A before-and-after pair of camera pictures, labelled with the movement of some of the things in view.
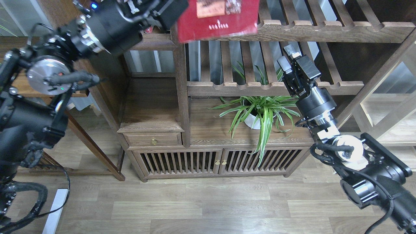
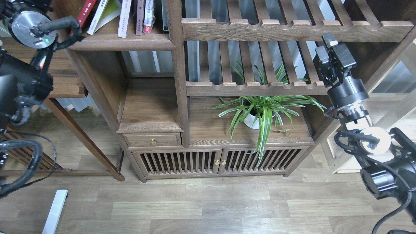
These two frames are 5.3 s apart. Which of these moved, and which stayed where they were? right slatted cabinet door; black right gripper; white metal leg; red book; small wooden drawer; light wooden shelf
Moved: black right gripper; red book
Stayed: right slatted cabinet door; small wooden drawer; light wooden shelf; white metal leg
